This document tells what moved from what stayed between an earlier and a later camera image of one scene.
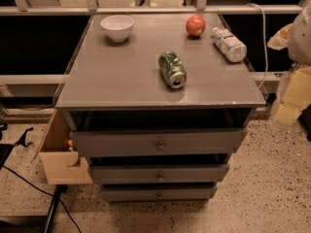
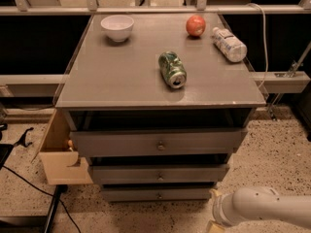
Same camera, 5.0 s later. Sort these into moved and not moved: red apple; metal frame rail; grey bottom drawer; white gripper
Moved: white gripper
Not moved: metal frame rail; red apple; grey bottom drawer
